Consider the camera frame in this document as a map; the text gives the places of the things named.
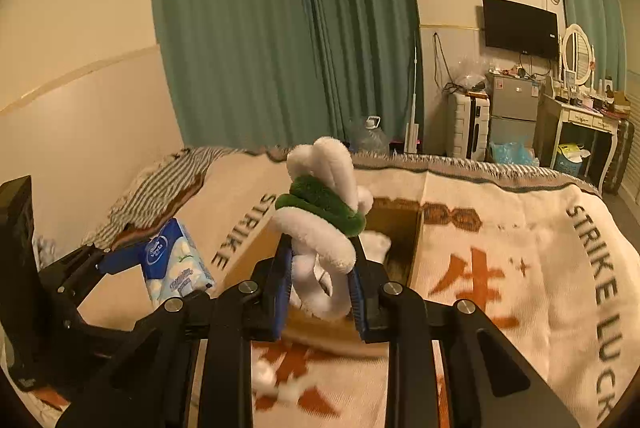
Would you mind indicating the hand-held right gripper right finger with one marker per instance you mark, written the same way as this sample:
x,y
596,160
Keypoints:
x,y
359,308

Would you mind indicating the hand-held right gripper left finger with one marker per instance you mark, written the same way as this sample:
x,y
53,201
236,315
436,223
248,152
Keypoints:
x,y
281,293

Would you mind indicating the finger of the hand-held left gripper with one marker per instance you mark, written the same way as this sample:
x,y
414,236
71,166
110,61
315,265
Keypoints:
x,y
95,343
117,259

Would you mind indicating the brown cardboard box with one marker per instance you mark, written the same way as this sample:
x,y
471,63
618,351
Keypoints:
x,y
246,258

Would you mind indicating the white plush toy green scarf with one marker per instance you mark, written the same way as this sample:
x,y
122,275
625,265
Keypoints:
x,y
320,253

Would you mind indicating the blue white tissue pack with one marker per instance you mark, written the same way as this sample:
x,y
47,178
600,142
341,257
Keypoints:
x,y
175,258

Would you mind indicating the white soft item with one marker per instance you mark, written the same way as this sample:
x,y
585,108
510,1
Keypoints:
x,y
377,244

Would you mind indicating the striped cloth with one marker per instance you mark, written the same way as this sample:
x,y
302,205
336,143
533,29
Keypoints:
x,y
165,188

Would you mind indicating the small white fluffy item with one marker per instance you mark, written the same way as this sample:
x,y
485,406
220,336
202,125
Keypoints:
x,y
265,378

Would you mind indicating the cream printed blanket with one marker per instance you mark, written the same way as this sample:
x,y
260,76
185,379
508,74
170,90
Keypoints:
x,y
500,228

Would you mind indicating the clear water jug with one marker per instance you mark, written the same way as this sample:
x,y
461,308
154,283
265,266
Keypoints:
x,y
370,140

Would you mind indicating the white mop pole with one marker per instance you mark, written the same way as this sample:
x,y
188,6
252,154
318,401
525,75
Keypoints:
x,y
411,138

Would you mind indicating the white suitcase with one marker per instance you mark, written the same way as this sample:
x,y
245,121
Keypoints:
x,y
462,128

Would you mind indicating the blue plastic bag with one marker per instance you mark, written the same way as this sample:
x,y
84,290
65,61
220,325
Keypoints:
x,y
512,155

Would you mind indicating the green curtain panel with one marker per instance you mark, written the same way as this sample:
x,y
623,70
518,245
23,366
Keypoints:
x,y
225,33
365,33

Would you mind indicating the grey mini fridge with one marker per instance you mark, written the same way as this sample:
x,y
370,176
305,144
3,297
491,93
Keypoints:
x,y
512,108

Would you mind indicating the clear plastic bag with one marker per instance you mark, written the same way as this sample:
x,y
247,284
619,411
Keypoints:
x,y
470,75

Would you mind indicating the wastebasket with yellow bag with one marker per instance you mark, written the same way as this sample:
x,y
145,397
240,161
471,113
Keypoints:
x,y
572,160

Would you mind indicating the white vanity table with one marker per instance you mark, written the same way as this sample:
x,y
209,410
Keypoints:
x,y
575,118

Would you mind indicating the dark suitcase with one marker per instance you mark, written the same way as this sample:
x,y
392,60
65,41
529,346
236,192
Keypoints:
x,y
620,158

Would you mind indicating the white oval mirror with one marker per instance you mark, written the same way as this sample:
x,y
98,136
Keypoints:
x,y
577,53

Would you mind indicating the black wall television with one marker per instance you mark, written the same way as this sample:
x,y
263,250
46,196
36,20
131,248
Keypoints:
x,y
520,28

